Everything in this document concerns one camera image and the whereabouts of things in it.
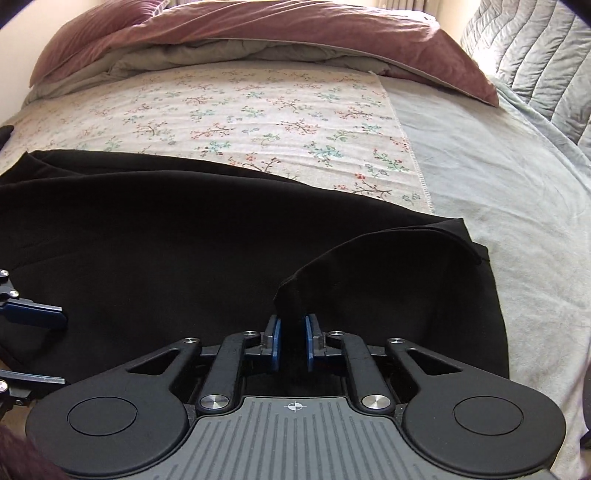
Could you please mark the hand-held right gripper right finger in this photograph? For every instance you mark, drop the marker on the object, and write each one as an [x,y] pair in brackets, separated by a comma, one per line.
[310,339]

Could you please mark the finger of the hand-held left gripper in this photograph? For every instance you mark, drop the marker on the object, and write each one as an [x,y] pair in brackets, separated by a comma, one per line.
[41,314]
[32,379]

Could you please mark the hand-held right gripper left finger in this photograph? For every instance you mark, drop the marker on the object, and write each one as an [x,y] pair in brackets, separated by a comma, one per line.
[275,339]

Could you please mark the black pants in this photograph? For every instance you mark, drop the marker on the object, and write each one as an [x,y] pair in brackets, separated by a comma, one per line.
[161,240]

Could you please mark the person's fuzzy brown sweater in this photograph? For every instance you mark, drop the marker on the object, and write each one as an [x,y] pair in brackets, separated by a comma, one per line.
[21,457]

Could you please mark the floral bed sheet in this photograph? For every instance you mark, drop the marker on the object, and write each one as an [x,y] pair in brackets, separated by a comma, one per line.
[231,106]

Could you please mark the grey-blue blanket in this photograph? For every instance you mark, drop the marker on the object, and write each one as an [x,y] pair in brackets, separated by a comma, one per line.
[508,184]

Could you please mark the pink pillow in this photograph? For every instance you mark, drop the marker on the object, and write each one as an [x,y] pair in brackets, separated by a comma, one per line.
[92,37]

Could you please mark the pink duvet with grey lining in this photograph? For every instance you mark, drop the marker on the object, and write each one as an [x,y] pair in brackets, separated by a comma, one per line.
[300,27]

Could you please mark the grey quilted headboard cover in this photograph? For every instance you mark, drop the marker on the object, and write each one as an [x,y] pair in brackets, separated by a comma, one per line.
[531,50]

